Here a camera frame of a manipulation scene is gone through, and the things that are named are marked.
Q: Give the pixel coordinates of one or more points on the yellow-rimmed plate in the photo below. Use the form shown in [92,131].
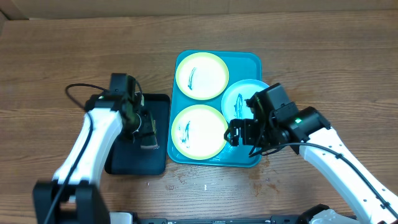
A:
[197,132]
[202,76]

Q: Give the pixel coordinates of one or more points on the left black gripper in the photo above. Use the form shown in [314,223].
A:
[129,137]

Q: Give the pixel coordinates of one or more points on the teal plastic tray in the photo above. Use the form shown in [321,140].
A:
[241,66]

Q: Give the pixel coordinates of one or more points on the light blue plate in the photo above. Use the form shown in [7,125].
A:
[233,103]

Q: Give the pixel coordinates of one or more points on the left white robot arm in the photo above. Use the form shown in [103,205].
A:
[112,118]

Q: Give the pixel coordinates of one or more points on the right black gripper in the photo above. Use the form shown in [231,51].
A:
[250,126]

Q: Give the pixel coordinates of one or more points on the black plastic tray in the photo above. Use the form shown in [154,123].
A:
[126,156]

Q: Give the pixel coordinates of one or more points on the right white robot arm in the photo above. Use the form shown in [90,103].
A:
[314,138]

